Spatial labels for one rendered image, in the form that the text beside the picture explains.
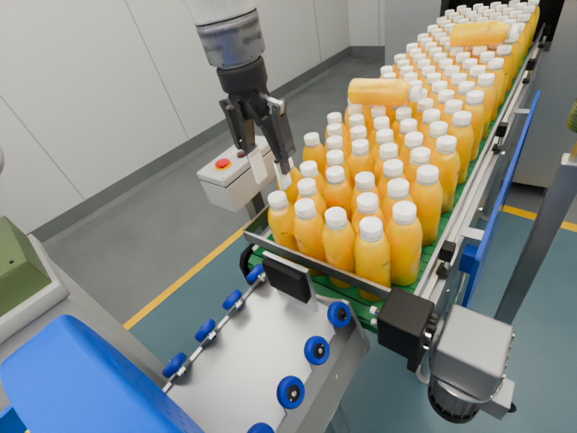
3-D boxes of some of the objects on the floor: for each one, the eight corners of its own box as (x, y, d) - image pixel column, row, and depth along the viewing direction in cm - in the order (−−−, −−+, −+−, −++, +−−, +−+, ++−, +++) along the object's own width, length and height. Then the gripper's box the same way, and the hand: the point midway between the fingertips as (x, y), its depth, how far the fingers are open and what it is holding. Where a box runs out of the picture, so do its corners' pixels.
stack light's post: (460, 398, 123) (560, 163, 52) (463, 388, 125) (562, 151, 54) (471, 404, 121) (592, 167, 50) (474, 394, 123) (592, 155, 52)
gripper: (183, 69, 50) (229, 185, 65) (270, 69, 40) (301, 206, 55) (215, 53, 54) (252, 166, 69) (301, 49, 44) (323, 182, 59)
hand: (270, 171), depth 60 cm, fingers open, 6 cm apart
